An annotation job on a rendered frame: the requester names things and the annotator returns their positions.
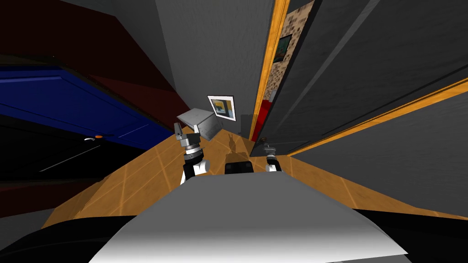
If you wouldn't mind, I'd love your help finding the grey box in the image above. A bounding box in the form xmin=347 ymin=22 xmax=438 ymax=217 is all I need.
xmin=177 ymin=107 xmax=223 ymax=142

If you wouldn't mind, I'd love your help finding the dark grey door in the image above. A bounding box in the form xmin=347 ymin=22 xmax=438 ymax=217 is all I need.
xmin=253 ymin=0 xmax=468 ymax=156

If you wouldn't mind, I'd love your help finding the red furniture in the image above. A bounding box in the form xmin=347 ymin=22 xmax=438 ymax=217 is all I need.
xmin=251 ymin=100 xmax=273 ymax=142

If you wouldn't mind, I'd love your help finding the dark framed green picture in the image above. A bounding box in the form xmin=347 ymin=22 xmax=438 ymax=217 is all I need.
xmin=273 ymin=34 xmax=293 ymax=64

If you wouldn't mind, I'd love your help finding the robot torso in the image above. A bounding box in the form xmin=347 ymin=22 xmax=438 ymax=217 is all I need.
xmin=87 ymin=160 xmax=409 ymax=263

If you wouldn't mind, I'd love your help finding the blue door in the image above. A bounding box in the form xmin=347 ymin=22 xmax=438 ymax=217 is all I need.
xmin=0 ymin=65 xmax=173 ymax=151

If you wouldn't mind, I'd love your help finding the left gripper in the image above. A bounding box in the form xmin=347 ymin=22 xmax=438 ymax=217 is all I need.
xmin=173 ymin=122 xmax=202 ymax=148

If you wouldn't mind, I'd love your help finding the white framed wall picture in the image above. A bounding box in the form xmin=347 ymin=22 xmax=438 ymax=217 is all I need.
xmin=207 ymin=95 xmax=237 ymax=123

